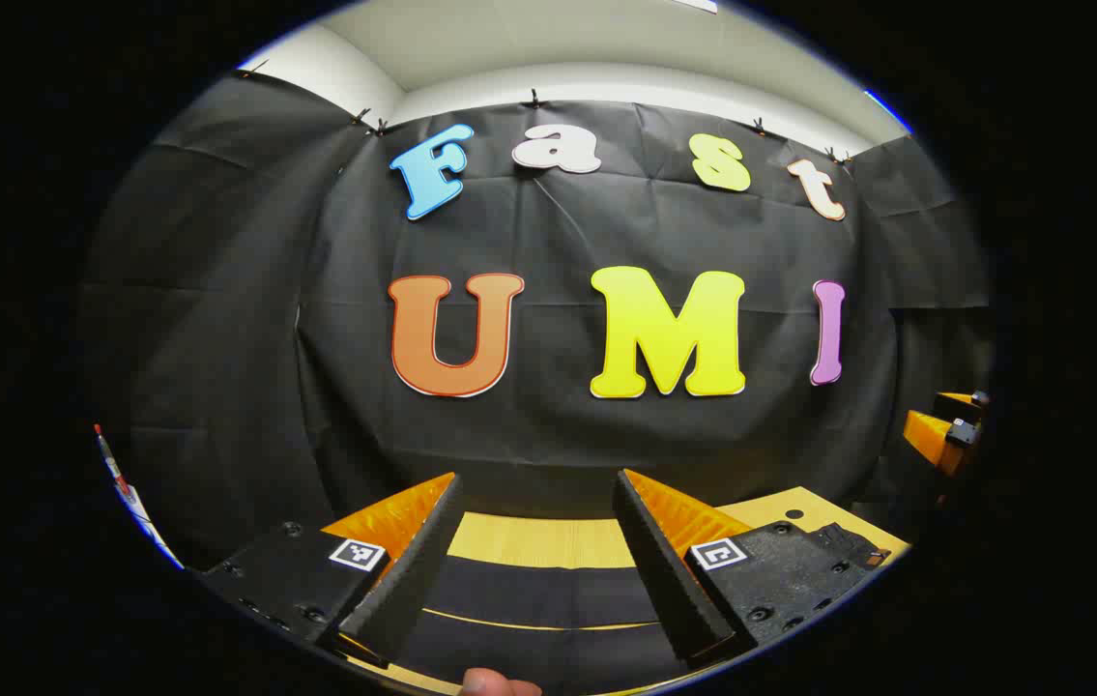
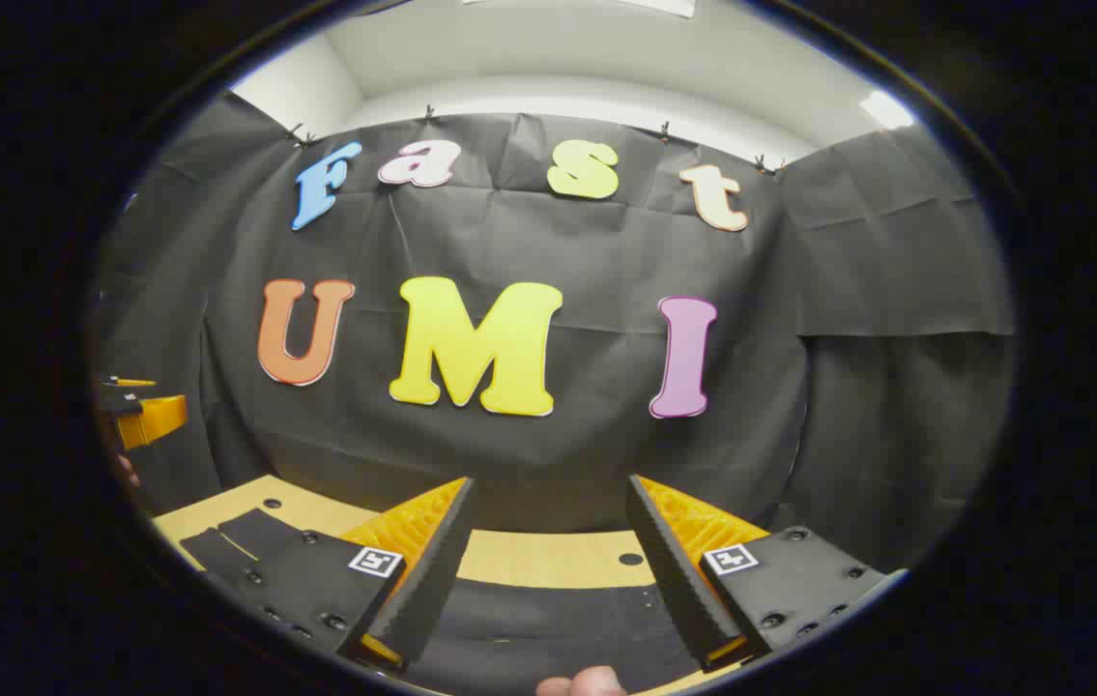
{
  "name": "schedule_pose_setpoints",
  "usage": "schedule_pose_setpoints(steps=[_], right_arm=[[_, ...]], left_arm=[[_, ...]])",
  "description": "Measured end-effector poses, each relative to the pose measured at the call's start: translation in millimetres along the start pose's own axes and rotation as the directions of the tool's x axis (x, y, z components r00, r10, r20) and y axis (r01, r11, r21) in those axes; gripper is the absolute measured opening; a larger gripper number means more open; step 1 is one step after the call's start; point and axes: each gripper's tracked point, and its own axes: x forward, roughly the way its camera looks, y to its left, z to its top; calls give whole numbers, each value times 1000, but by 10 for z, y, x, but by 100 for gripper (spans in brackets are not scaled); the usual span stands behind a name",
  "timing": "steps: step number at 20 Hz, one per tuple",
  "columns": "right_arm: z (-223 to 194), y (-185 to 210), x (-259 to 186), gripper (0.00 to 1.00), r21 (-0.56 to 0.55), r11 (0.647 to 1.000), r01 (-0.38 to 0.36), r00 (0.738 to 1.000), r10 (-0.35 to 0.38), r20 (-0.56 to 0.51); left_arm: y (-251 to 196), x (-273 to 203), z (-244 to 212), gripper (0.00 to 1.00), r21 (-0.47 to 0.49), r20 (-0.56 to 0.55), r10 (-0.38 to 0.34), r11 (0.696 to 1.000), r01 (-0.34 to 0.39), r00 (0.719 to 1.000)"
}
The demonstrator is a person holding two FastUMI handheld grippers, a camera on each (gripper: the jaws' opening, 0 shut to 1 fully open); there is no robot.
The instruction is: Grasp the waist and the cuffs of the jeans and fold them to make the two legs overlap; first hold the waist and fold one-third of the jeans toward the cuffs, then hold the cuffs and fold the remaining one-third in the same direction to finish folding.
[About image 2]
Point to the dark jeans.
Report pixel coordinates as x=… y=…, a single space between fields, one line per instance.
x=548 y=628

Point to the black backdrop cloth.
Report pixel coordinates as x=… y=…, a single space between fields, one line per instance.
x=558 y=251

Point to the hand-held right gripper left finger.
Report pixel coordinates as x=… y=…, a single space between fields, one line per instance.
x=432 y=570

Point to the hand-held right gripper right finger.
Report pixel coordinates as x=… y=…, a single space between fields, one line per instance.
x=674 y=570

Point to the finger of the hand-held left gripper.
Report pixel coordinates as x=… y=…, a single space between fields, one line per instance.
x=154 y=420

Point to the ceiling light panel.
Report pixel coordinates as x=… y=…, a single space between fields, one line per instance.
x=664 y=6
x=886 y=108

